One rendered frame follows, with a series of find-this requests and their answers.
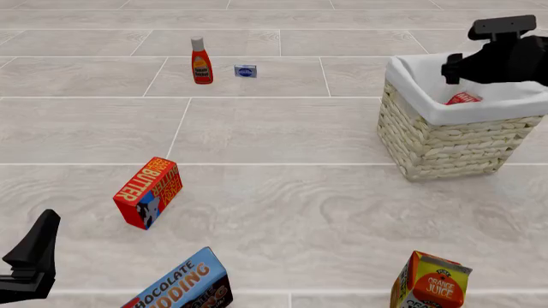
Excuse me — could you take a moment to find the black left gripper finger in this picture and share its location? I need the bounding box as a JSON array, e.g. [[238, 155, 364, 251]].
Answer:
[[1, 208, 62, 275]]

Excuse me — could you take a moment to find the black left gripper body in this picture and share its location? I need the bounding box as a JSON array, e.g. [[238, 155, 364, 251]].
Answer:
[[0, 265, 57, 305]]

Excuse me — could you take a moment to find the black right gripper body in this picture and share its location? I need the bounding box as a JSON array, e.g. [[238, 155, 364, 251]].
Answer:
[[479, 33, 539, 85]]

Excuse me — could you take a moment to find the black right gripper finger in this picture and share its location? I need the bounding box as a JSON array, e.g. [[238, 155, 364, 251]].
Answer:
[[441, 52, 481, 86]]

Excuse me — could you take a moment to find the red milk carton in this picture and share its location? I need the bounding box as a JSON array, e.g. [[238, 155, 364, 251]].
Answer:
[[444, 92, 484, 106]]

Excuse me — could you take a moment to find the white cloth basket liner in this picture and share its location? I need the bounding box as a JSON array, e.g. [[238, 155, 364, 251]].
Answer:
[[384, 52, 548, 127]]

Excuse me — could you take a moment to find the woven wicker basket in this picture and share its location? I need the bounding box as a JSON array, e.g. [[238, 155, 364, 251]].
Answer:
[[376, 52, 548, 182]]

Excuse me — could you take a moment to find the red butter box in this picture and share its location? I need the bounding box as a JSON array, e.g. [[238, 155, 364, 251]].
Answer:
[[112, 157, 184, 231]]

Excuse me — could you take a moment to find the blue chocolate pudding box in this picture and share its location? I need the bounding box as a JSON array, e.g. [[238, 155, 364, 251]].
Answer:
[[121, 246, 235, 308]]

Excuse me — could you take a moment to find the small blue white box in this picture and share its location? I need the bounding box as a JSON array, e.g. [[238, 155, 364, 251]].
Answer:
[[233, 64, 259, 79]]

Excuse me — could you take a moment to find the orange juice carton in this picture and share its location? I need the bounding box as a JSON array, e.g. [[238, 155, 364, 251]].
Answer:
[[390, 250, 474, 308]]

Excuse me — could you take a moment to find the red ketchup bottle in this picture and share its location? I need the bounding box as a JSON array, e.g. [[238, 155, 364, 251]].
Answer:
[[190, 36, 214, 86]]

